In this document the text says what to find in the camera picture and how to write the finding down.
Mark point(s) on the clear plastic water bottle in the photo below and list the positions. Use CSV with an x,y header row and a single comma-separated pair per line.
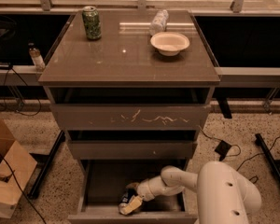
x,y
159,22

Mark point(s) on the black power adapter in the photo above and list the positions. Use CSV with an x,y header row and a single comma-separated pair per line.
x,y
222,149

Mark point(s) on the black left table leg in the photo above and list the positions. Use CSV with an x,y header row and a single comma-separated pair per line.
x,y
44,161

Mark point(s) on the white paper bowl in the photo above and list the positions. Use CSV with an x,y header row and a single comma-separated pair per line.
x,y
169,43

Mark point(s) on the black right table leg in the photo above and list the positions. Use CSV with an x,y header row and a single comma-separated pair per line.
x,y
274,164

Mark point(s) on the open bottom drawer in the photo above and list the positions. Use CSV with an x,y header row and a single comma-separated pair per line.
x,y
104,185

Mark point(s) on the green soda can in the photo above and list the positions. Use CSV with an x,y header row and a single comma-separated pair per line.
x,y
91,20

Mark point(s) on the cardboard box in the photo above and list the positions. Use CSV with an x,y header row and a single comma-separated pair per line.
x,y
16,169

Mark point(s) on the blue pepsi can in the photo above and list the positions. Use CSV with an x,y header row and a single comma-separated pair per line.
x,y
127,196

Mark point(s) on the top drawer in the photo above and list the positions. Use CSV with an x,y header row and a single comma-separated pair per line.
x,y
130,117

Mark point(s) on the black device on ledge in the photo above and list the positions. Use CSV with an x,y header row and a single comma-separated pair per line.
x,y
5,66

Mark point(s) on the black table leg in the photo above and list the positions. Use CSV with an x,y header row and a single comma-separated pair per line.
x,y
44,161
274,164

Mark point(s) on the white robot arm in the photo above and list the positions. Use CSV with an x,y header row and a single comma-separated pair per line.
x,y
223,195

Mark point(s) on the middle drawer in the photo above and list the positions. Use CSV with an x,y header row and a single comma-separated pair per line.
x,y
87,150

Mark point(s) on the small bottle on ledge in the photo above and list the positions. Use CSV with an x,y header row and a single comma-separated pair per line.
x,y
36,57

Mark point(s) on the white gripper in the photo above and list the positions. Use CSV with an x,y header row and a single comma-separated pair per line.
x,y
145,189

